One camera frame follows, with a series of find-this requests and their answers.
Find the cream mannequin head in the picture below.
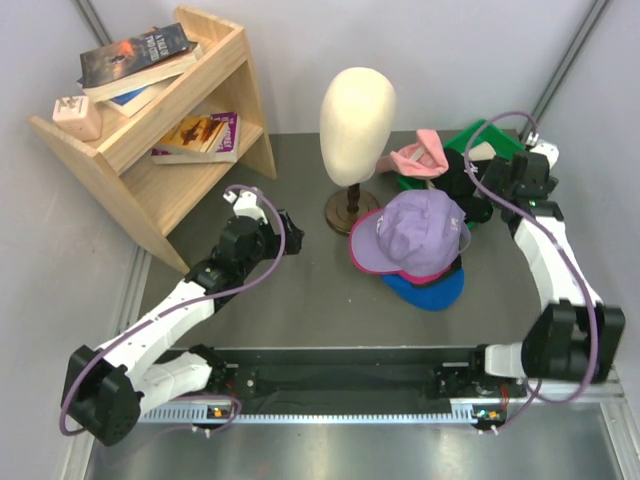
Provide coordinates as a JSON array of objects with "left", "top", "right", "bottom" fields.
[{"left": 319, "top": 67, "right": 397, "bottom": 187}]

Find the black beige cap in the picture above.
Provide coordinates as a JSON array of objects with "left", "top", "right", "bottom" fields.
[{"left": 431, "top": 149, "right": 477, "bottom": 224}]

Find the orange purple paperback book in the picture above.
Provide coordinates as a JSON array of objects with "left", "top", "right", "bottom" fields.
[{"left": 150, "top": 112, "right": 241, "bottom": 165}]

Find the grey cable duct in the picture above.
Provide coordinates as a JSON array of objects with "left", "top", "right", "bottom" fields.
[{"left": 138, "top": 401, "right": 506, "bottom": 426}]

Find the lavender cap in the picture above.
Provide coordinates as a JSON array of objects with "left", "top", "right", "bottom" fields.
[{"left": 349, "top": 190, "right": 471, "bottom": 279}]

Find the green plastic bin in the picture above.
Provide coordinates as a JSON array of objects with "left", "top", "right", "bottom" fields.
[{"left": 397, "top": 117, "right": 531, "bottom": 231}]

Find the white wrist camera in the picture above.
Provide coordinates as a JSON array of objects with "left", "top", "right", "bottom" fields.
[
  {"left": 223, "top": 188, "right": 268, "bottom": 224},
  {"left": 524, "top": 131, "right": 559, "bottom": 170}
]

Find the light pink cap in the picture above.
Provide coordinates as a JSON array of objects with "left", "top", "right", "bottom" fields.
[{"left": 375, "top": 129, "right": 449, "bottom": 180}]

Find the dark cover paperback book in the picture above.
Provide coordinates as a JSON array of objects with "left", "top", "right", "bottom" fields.
[{"left": 78, "top": 23, "right": 203, "bottom": 102}]

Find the dark wooden mannequin stand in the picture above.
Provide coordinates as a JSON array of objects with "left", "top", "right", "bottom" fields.
[{"left": 325, "top": 183, "right": 380, "bottom": 236}]

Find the pink power adapter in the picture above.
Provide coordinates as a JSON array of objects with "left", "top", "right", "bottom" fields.
[{"left": 52, "top": 95, "right": 103, "bottom": 142}]

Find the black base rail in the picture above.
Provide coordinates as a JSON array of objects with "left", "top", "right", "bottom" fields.
[{"left": 206, "top": 347, "right": 501, "bottom": 416}]

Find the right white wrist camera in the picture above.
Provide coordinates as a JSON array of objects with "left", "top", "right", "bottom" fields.
[{"left": 524, "top": 131, "right": 559, "bottom": 170}]

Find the wooden bookshelf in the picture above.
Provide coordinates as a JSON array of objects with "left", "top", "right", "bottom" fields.
[{"left": 28, "top": 5, "right": 277, "bottom": 273}]

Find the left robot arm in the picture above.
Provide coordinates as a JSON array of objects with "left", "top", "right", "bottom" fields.
[{"left": 61, "top": 210, "right": 304, "bottom": 446}]

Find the beige bucket hat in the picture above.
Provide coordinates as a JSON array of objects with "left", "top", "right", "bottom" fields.
[{"left": 469, "top": 142, "right": 496, "bottom": 162}]

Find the blue cover book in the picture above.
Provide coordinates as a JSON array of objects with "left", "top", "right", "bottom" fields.
[{"left": 105, "top": 81, "right": 168, "bottom": 117}]

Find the magenta cap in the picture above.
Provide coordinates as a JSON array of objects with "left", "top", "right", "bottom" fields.
[{"left": 349, "top": 209, "right": 464, "bottom": 284}]

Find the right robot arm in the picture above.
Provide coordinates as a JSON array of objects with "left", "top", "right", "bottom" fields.
[{"left": 465, "top": 142, "right": 626, "bottom": 396}]

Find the blue cap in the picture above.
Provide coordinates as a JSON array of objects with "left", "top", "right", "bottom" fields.
[{"left": 382, "top": 269, "right": 465, "bottom": 312}]

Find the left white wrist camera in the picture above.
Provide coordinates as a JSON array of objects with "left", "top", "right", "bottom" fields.
[{"left": 223, "top": 188, "right": 268, "bottom": 224}]

